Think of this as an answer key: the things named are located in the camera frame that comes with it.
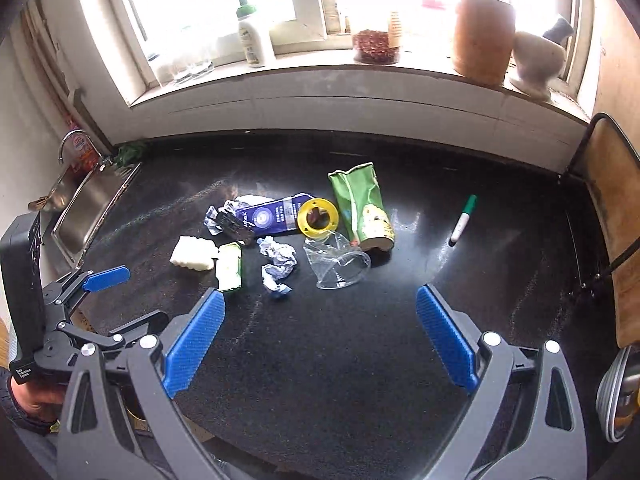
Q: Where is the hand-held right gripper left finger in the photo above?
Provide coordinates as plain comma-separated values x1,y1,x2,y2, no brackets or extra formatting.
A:
56,287,236,480

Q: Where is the white foam block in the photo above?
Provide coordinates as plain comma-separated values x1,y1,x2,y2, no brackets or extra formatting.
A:
169,235,220,273

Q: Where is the green capped marker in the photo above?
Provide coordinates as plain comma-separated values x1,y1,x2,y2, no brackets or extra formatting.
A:
448,194,478,247

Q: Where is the grey pestle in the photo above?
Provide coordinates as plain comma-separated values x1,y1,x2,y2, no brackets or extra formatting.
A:
542,16,575,44

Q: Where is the person's left forearm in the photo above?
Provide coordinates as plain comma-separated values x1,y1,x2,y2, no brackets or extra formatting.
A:
0,380,60,466

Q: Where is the white stone mortar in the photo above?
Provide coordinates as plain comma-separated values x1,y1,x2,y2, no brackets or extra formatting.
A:
509,30,568,100

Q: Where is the blue packet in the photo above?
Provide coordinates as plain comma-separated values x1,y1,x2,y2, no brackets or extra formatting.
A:
235,193,317,237

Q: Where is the green cloth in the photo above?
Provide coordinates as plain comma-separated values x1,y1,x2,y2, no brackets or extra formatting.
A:
114,142,149,166

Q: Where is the stack of grey plates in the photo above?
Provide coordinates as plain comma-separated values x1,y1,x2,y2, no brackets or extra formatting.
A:
595,346,640,444

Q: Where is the black wrapper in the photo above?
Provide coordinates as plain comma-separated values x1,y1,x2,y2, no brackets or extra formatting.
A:
216,211,256,247

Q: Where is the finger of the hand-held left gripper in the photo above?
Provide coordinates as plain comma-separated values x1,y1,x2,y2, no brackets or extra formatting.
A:
42,265,132,312
50,310,171,357

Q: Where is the white window frame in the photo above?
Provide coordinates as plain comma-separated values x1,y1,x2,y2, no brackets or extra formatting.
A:
72,0,596,107

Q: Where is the steel sink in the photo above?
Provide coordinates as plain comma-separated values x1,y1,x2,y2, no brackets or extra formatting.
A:
40,162,143,271

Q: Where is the white bottle green cap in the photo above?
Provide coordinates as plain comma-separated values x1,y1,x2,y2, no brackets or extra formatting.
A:
233,0,276,68

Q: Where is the jar of red dried food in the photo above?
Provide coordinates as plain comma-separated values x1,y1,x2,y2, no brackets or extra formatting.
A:
352,29,403,65

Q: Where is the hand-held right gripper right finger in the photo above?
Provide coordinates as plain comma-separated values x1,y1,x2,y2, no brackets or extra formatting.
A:
416,284,589,480

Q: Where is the red label bottle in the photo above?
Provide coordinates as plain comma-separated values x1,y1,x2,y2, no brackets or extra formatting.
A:
67,132,102,173

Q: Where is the green snack bag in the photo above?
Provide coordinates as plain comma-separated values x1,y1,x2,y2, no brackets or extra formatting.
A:
327,162,397,252

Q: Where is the yellow tape roll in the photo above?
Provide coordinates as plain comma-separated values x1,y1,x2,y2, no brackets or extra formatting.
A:
298,198,340,237

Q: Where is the clear drinking glass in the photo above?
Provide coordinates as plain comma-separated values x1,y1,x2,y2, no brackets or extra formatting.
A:
167,27,216,86

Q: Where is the green white sponge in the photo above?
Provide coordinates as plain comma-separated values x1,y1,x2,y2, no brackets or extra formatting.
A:
215,241,245,294

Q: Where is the wooden canister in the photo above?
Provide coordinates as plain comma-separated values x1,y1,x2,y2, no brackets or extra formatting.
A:
451,0,516,87

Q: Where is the chrome faucet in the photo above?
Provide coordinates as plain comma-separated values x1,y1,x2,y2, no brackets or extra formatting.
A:
57,129,113,172

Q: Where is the person's left hand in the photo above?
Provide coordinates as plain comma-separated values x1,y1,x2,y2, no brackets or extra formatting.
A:
7,375,67,433

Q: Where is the clear plastic cup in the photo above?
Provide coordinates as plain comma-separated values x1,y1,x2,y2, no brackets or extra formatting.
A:
303,231,372,291

